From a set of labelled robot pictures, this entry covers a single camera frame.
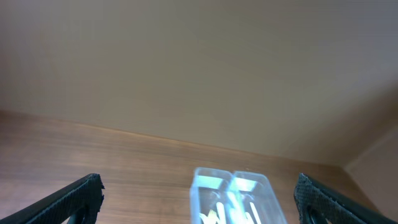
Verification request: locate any clear left plastic container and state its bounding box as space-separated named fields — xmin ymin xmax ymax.
xmin=190 ymin=167 xmax=232 ymax=224

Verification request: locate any light blue plastic fork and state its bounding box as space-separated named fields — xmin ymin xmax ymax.
xmin=216 ymin=202 xmax=226 ymax=224

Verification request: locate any clear right plastic container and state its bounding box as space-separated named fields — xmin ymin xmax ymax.
xmin=233 ymin=171 xmax=287 ymax=224

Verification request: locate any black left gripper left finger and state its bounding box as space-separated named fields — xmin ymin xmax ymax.
xmin=1 ymin=173 xmax=104 ymax=224

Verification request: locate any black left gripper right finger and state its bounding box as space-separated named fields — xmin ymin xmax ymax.
xmin=294 ymin=173 xmax=397 ymax=224

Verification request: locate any white spoon crossed small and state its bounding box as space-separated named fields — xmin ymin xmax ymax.
xmin=248 ymin=202 xmax=261 ymax=224

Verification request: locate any clear plastic container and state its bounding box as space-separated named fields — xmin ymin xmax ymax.
xmin=190 ymin=167 xmax=232 ymax=224
xmin=233 ymin=171 xmax=287 ymax=224

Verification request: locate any yellow plastic fork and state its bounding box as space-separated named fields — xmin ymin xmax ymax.
xmin=199 ymin=210 xmax=220 ymax=224

